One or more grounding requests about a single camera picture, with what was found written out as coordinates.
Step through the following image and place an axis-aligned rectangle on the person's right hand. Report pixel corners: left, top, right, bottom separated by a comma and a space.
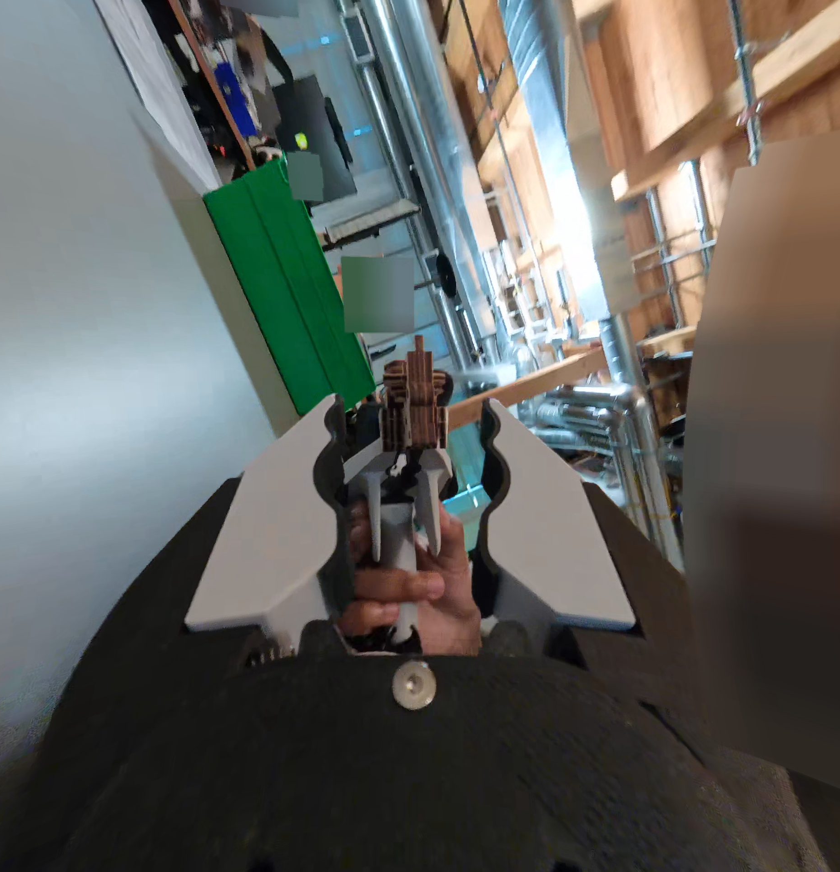
338, 500, 482, 656

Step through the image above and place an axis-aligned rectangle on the spiral metal ventilation duct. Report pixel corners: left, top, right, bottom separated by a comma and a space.
352, 0, 502, 382

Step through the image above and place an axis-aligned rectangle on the green plastic bin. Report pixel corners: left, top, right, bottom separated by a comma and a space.
203, 151, 376, 416

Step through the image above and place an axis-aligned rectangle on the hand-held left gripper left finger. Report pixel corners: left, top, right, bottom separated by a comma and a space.
183, 393, 356, 651

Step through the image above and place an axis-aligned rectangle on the small wooden puzzle model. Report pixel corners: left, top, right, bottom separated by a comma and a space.
381, 335, 451, 454

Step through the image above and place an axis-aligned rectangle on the studio light panel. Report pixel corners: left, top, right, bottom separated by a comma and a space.
321, 196, 421, 245

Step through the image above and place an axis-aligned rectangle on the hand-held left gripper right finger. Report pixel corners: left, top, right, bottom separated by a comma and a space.
474, 398, 639, 648

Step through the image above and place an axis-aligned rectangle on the wooden beam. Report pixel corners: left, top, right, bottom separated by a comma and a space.
447, 344, 611, 431

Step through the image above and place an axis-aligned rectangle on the grey desk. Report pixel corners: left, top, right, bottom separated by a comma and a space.
0, 0, 298, 750

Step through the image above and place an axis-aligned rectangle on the small blue parts bin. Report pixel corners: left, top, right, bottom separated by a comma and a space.
214, 61, 247, 137

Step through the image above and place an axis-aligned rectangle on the white paper sheet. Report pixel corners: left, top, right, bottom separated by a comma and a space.
94, 0, 223, 193

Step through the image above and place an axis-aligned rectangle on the silver pipe bundle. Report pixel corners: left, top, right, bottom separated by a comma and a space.
529, 381, 686, 573

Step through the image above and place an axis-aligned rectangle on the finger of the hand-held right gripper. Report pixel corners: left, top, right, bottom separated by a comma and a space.
343, 436, 393, 565
412, 446, 456, 556

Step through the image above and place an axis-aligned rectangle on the black monitor screen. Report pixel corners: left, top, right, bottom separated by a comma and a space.
272, 74, 358, 200

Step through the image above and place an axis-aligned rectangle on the wooden workbench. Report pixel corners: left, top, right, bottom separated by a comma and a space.
168, 0, 257, 171

